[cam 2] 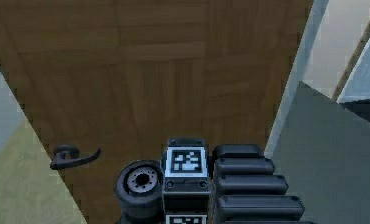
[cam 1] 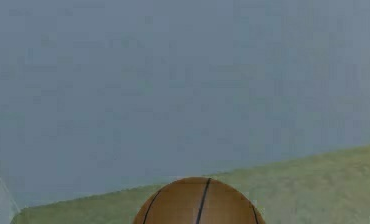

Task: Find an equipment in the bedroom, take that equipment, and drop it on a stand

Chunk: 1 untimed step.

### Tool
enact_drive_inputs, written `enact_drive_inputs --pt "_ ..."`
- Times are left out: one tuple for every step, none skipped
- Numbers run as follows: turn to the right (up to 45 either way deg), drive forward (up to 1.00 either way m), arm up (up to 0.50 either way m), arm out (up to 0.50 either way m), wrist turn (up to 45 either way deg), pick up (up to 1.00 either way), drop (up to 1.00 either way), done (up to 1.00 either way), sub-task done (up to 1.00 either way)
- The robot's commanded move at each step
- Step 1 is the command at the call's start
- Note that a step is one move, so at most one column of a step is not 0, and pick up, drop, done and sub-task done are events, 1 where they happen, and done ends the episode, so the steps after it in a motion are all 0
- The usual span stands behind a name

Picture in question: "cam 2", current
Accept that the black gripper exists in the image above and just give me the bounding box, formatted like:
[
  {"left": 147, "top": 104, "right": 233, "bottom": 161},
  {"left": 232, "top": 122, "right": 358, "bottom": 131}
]
[{"left": 113, "top": 159, "right": 165, "bottom": 224}]

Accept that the black door lever handle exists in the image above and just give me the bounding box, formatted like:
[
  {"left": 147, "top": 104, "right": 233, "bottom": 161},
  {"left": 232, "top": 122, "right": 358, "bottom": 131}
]
[{"left": 49, "top": 144, "right": 102, "bottom": 171}]

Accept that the brown wooden room door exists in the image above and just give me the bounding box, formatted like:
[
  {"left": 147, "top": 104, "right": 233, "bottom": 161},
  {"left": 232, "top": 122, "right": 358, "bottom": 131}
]
[{"left": 0, "top": 0, "right": 315, "bottom": 224}]

